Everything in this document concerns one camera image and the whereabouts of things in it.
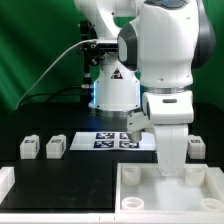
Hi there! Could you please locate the white front rail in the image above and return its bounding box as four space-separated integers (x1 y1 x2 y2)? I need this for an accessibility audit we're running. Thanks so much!
0 213 224 224

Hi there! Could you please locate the black camera on stand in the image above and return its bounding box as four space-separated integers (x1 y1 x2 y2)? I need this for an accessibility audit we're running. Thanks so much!
78 20 105 108

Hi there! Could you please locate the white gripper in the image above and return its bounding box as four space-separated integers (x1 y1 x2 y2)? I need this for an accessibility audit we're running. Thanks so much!
143 91 194 176

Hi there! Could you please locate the white square tabletop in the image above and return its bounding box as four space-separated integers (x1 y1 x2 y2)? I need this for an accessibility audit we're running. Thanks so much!
115 163 224 213

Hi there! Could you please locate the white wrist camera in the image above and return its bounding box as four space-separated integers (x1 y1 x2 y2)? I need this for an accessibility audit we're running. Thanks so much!
126 112 154 143

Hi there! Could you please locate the white obstacle block left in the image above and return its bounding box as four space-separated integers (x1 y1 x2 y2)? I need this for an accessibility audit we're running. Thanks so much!
0 167 15 204

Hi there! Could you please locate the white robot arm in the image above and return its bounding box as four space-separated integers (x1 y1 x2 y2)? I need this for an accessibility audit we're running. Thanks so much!
74 0 215 176

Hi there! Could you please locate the white camera cable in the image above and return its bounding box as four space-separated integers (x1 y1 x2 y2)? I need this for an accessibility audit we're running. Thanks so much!
15 39 98 109

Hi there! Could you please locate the white marker sheet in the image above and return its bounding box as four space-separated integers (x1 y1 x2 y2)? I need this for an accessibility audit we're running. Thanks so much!
70 132 155 151

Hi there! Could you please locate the black cable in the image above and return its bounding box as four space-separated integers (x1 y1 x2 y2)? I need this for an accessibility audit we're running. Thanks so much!
18 85 91 108

